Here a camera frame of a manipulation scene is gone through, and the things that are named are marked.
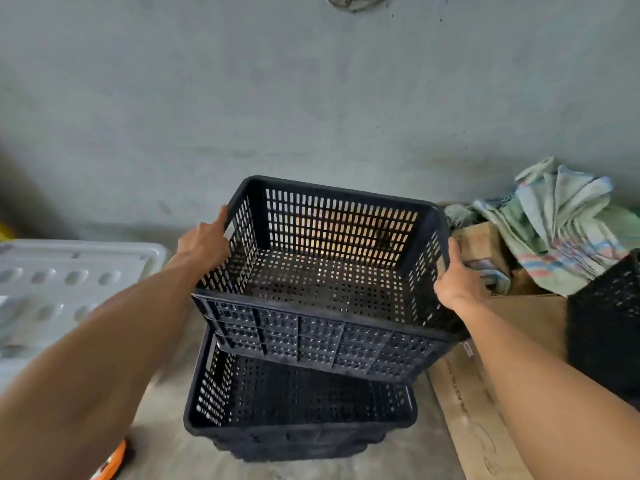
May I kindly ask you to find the person's right hand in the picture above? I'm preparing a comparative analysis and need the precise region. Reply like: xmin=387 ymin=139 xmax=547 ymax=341
xmin=433 ymin=237 xmax=491 ymax=313

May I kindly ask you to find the person's left hand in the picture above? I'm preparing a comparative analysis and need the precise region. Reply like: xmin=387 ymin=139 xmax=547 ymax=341
xmin=175 ymin=205 xmax=232 ymax=274

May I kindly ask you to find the black perforated plastic crate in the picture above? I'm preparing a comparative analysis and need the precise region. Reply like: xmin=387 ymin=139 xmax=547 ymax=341
xmin=191 ymin=175 xmax=471 ymax=386
xmin=183 ymin=325 xmax=419 ymax=463
xmin=565 ymin=249 xmax=640 ymax=410

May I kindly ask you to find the person's right forearm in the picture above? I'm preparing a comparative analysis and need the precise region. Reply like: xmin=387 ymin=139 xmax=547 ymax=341
xmin=456 ymin=296 xmax=640 ymax=480

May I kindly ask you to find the person's left forearm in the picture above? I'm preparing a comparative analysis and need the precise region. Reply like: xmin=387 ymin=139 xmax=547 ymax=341
xmin=0 ymin=251 xmax=213 ymax=480

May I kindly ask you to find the small brown cardboard box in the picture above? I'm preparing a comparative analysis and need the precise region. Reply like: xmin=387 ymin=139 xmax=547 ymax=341
xmin=451 ymin=221 xmax=512 ymax=295

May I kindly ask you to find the crumpled striped woven sack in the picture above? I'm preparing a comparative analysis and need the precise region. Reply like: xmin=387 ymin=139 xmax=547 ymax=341
xmin=444 ymin=157 xmax=640 ymax=297

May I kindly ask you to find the white plastic crate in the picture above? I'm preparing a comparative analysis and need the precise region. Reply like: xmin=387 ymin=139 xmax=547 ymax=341
xmin=0 ymin=239 xmax=170 ymax=390

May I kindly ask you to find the orange and white object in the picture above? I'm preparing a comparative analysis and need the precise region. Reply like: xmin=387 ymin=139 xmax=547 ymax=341
xmin=91 ymin=439 xmax=129 ymax=480

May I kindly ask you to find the coiled wire on wall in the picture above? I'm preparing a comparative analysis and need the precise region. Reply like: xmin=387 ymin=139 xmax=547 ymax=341
xmin=320 ymin=0 xmax=396 ymax=13

